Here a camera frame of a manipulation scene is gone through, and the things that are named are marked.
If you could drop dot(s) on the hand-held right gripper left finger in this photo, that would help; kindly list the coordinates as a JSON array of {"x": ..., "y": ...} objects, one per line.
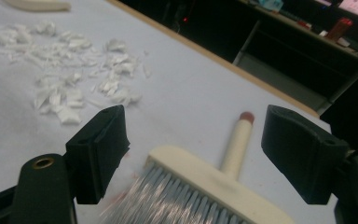
[{"x": 96, "y": 155}]

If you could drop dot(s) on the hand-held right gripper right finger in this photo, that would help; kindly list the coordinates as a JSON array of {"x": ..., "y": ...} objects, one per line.
[{"x": 304, "y": 155}]

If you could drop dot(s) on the white table frame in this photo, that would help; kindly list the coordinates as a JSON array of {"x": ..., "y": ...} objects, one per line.
[{"x": 279, "y": 81}]

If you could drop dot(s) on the cream dustpan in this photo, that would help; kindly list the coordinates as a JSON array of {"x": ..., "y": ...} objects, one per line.
[{"x": 37, "y": 4}]

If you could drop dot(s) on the teal object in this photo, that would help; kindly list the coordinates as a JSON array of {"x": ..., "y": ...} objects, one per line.
[{"x": 270, "y": 4}]

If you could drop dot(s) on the cream brush with red tip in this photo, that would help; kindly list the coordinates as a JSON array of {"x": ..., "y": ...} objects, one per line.
[{"x": 217, "y": 183}]

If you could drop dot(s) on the pile of white paper scraps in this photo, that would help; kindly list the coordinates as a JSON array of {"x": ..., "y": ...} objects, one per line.
[{"x": 71, "y": 43}]

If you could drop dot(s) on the red cylindrical object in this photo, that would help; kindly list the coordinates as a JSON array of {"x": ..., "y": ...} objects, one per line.
[{"x": 338, "y": 28}]

